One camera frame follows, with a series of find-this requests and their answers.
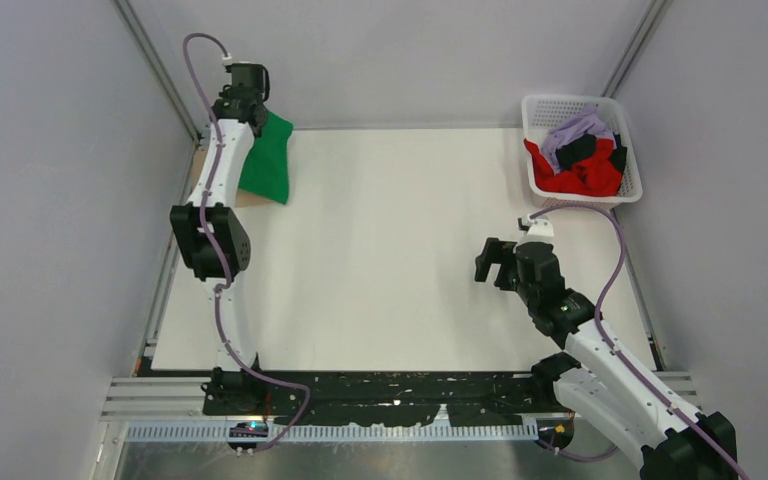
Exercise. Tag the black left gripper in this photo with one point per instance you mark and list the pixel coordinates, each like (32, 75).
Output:
(225, 97)

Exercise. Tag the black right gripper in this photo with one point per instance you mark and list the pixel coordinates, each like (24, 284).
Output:
(497, 252)

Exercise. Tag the green t shirt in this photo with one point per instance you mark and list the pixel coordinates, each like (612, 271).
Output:
(265, 171)

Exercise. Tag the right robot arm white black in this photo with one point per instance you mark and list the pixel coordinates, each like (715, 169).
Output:
(662, 434)

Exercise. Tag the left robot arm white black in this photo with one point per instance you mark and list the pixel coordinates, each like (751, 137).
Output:
(214, 245)

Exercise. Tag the folded beige t shirt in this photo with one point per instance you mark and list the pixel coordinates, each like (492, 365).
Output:
(251, 197)

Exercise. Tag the black t shirt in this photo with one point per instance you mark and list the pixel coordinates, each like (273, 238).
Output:
(591, 151)

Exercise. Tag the red t shirt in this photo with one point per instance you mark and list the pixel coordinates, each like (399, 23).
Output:
(597, 182)

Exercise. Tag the white plastic laundry basket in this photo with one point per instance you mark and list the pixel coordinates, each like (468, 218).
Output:
(540, 112)

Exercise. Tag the lilac t shirt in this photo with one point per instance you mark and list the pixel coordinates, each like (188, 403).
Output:
(586, 122)

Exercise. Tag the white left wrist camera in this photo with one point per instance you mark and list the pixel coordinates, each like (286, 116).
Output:
(228, 60)

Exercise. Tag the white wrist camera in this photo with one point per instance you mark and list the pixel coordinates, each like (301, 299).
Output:
(538, 229)
(228, 60)

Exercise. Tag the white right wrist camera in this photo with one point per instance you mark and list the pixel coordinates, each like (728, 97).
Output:
(538, 229)

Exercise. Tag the left aluminium frame post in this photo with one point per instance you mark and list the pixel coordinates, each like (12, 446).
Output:
(147, 48)

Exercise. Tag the aluminium frame post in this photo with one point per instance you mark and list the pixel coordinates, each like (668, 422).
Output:
(147, 48)
(654, 14)

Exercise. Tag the right aluminium frame post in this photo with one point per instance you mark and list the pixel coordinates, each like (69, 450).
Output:
(654, 14)

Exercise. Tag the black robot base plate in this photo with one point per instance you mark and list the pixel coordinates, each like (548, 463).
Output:
(392, 399)

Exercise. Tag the white slotted cable duct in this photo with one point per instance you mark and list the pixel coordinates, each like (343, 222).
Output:
(260, 431)

